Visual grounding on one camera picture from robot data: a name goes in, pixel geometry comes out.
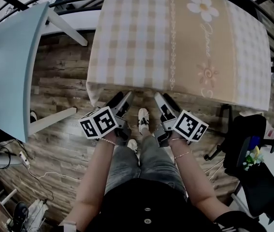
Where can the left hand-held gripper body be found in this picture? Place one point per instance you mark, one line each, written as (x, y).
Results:
(100, 123)

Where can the person's sneaker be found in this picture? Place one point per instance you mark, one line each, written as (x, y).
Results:
(132, 145)
(143, 121)

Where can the person's left sneaker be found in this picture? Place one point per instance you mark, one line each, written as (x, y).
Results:
(132, 145)

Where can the person's right sneaker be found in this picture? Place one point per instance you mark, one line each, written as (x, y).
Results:
(143, 121)

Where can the black shoe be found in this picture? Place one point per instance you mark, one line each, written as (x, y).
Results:
(20, 214)

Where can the person's right forearm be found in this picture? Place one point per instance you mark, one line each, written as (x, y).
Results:
(194, 178)

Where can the artificial flower bunch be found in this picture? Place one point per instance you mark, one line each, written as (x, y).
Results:
(251, 158)

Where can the white power strip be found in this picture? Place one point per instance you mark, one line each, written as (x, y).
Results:
(23, 159)

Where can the grey jeans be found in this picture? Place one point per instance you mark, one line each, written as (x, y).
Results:
(122, 173)

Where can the beige checkered tablecloth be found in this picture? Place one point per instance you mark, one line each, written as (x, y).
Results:
(139, 45)

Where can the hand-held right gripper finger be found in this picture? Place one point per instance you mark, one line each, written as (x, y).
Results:
(171, 104)
(159, 99)

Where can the black shirt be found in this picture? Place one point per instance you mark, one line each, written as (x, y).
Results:
(139, 202)

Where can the black metal railing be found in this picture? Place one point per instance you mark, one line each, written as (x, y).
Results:
(18, 1)

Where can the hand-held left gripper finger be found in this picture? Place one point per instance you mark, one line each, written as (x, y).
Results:
(127, 98)
(115, 100)

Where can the black office chair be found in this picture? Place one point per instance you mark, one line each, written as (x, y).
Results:
(245, 129)

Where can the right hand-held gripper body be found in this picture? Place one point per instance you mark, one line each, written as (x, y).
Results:
(187, 126)

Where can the light blue table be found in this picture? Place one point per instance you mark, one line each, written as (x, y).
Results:
(6, 69)

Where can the person's left forearm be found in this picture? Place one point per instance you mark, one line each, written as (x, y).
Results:
(95, 178)

